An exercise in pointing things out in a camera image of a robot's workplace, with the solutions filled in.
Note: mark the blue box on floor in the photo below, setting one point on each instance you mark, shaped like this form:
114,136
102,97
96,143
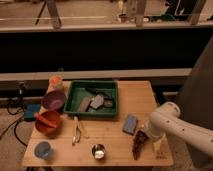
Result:
30,111

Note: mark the wooden tongs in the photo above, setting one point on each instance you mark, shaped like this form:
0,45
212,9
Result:
78,131

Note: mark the dark red grape bunch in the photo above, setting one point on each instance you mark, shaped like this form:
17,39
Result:
139,140

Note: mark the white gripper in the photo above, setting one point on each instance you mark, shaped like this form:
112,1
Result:
157,145

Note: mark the orange carrot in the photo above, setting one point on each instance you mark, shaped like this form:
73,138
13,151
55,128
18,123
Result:
45,121

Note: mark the orange bowl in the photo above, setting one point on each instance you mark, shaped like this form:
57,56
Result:
54,117

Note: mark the blue sponge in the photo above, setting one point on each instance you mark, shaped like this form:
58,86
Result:
130,124

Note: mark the black utensil in tray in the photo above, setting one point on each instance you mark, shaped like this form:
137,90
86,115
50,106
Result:
108,101

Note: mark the blue cup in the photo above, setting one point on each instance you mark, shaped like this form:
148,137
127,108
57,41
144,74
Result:
43,150

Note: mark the purple bowl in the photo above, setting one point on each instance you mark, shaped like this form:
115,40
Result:
53,100

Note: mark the orange-lidded small cup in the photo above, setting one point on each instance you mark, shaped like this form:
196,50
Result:
56,82

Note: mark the brown flat block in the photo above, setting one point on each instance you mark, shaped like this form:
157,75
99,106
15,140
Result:
84,104

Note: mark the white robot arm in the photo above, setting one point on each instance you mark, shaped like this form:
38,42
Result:
165,119

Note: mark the green plastic tray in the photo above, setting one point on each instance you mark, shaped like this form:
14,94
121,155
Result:
77,92

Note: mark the grey flat block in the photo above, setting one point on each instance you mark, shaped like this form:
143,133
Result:
97,101

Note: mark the small metal cup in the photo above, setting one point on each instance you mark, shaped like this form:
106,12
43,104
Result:
98,151

